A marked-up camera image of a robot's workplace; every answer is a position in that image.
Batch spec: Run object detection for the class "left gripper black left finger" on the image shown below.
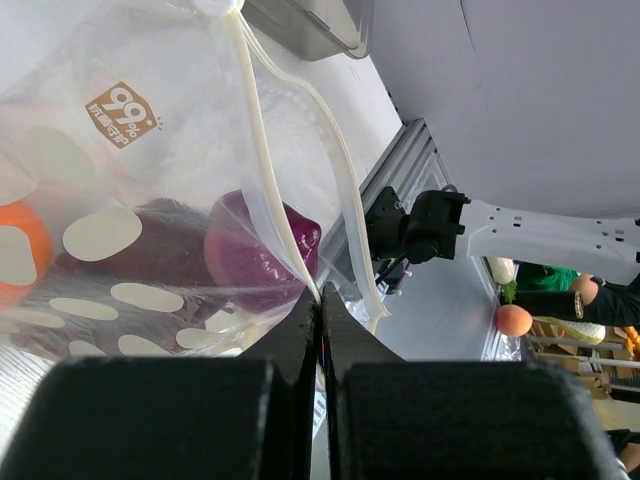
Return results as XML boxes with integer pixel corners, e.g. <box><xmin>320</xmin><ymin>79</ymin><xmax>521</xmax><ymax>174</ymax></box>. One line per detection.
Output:
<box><xmin>1</xmin><ymin>293</ymin><xmax>316</xmax><ymax>479</ymax></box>

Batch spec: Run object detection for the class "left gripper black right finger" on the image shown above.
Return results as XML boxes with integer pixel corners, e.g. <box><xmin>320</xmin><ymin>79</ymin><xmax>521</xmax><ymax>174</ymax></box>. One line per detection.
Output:
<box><xmin>322</xmin><ymin>284</ymin><xmax>618</xmax><ymax>479</ymax></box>

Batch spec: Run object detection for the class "purple onion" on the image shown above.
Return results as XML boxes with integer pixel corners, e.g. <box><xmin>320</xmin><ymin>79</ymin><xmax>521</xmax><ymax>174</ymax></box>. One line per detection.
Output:
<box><xmin>204</xmin><ymin>190</ymin><xmax>305</xmax><ymax>314</ymax></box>

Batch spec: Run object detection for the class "dark red apple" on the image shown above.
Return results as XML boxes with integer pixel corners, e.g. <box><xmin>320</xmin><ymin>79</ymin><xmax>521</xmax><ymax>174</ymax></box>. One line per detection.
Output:
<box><xmin>55</xmin><ymin>198</ymin><xmax>215</xmax><ymax>287</ymax></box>

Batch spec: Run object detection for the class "red grape bunch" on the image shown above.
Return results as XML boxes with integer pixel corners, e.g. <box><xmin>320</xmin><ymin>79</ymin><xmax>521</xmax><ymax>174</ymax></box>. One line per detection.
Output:
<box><xmin>1</xmin><ymin>279</ymin><xmax>225</xmax><ymax>358</ymax></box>

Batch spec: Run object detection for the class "clear zip top bag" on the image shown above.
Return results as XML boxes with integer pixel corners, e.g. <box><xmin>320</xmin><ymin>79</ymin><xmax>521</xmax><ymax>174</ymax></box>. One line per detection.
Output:
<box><xmin>1</xmin><ymin>1</ymin><xmax>387</xmax><ymax>355</ymax></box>

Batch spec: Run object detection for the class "orange fruit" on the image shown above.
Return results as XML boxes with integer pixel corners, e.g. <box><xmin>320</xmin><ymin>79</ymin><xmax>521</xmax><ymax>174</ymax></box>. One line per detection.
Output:
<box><xmin>1</xmin><ymin>201</ymin><xmax>53</xmax><ymax>308</ymax></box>

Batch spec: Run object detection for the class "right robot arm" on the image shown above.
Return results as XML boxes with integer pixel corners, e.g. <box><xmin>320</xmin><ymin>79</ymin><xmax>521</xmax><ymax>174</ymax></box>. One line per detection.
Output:
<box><xmin>402</xmin><ymin>190</ymin><xmax>639</xmax><ymax>285</ymax></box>

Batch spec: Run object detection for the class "white radish toy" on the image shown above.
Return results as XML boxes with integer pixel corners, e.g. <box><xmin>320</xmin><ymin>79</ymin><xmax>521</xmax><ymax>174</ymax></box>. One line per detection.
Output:
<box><xmin>486</xmin><ymin>257</ymin><xmax>517</xmax><ymax>303</ymax></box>

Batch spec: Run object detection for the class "green cloth item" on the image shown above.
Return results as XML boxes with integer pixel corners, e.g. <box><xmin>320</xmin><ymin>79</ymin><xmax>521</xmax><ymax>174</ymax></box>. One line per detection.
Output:
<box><xmin>516</xmin><ymin>262</ymin><xmax>579</xmax><ymax>292</ymax></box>

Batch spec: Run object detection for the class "person in black sleeve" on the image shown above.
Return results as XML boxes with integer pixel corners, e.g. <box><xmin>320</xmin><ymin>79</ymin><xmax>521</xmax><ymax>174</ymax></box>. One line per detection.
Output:
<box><xmin>514</xmin><ymin>274</ymin><xmax>639</xmax><ymax>328</ymax></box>

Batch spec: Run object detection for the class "clear plastic bin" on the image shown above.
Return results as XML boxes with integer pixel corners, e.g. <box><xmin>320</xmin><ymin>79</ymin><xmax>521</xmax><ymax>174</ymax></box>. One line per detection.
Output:
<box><xmin>242</xmin><ymin>0</ymin><xmax>375</xmax><ymax>62</ymax></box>

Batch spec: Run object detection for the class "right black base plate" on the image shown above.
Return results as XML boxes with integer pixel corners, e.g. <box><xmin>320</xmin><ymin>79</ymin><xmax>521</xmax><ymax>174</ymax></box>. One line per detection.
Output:
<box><xmin>365</xmin><ymin>186</ymin><xmax>410</xmax><ymax>296</ymax></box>

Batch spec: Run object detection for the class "aluminium mounting rail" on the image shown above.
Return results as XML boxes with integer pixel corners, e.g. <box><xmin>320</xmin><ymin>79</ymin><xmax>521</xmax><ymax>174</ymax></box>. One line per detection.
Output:
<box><xmin>319</xmin><ymin>118</ymin><xmax>451</xmax><ymax>301</ymax></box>

